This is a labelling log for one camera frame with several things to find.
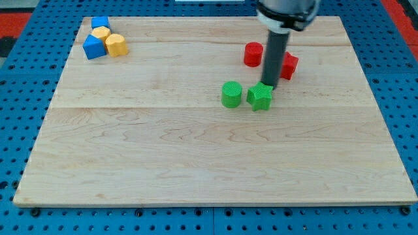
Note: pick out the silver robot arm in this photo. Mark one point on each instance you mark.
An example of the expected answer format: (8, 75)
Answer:
(281, 16)

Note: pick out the wooden board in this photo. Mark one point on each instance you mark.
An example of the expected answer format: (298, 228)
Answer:
(148, 129)

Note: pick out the green cylinder block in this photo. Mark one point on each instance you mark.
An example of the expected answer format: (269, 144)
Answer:
(231, 94)

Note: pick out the green star block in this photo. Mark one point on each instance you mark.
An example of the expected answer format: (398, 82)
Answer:
(259, 96)

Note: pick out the red cylinder block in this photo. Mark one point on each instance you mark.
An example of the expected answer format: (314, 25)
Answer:
(253, 53)

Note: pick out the red star block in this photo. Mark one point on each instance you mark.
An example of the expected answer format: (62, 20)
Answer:
(289, 66)

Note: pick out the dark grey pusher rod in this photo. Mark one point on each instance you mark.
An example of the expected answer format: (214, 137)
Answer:
(274, 54)

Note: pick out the yellow heart block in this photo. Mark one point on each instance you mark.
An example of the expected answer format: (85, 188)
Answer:
(116, 45)

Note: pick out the blue pentagon block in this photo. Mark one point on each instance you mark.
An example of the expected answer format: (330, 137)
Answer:
(93, 47)

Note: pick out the yellow hexagon block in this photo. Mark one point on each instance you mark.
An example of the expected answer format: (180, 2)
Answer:
(102, 33)

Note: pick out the blue cube block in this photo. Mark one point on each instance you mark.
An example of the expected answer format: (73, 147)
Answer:
(99, 21)

